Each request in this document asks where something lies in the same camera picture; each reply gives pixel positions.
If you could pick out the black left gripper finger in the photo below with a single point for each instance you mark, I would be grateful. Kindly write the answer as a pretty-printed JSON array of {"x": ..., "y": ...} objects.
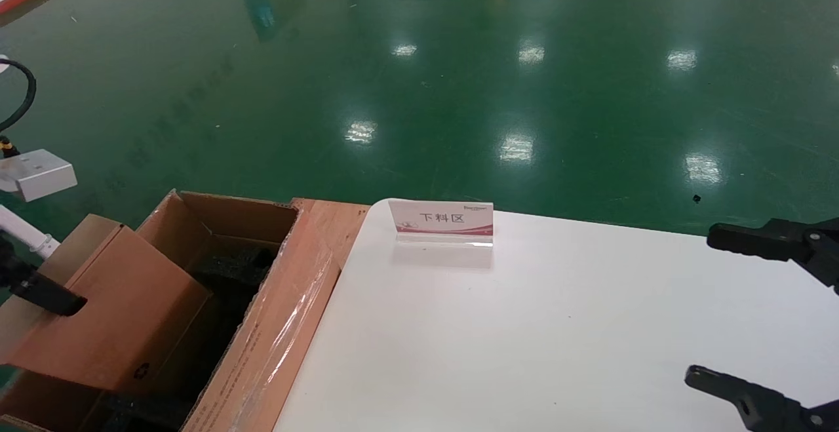
[{"x": 52, "y": 295}]

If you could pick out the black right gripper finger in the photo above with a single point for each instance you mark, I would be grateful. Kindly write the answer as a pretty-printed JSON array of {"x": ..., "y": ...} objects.
[
  {"x": 767, "y": 240},
  {"x": 754, "y": 402}
]

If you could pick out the small cardboard box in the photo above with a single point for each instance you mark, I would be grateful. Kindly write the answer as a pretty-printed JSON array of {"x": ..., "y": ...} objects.
[{"x": 131, "y": 327}]

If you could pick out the large cardboard box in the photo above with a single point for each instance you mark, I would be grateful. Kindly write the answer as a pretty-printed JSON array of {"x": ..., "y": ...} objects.
[{"x": 288, "y": 327}]

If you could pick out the white pipe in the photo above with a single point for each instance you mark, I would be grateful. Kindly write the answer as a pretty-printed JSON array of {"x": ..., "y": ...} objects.
[{"x": 26, "y": 232}]

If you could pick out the black foam padding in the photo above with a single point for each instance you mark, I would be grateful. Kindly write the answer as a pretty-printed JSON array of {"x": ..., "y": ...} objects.
[{"x": 236, "y": 265}]

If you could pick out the acrylic sign with red stripe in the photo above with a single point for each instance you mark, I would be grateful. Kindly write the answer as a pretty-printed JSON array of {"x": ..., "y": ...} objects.
[{"x": 446, "y": 219}]

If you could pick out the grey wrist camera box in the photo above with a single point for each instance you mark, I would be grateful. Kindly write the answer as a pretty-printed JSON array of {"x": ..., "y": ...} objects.
[{"x": 39, "y": 173}]

